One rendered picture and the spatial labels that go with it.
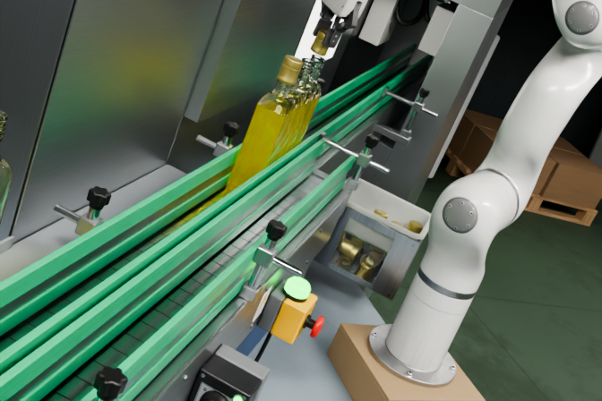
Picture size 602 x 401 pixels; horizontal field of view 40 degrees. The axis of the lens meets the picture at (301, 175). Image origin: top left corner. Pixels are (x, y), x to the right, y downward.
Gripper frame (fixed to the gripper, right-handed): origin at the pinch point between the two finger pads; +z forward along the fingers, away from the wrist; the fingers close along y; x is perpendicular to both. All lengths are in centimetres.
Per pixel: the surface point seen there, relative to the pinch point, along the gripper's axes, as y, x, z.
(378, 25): -69, 71, 19
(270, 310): 46, -21, 33
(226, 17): 8.7, -28.5, -1.7
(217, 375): 64, -42, 27
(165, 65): 18.2, -41.2, 5.1
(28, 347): 70, -72, 14
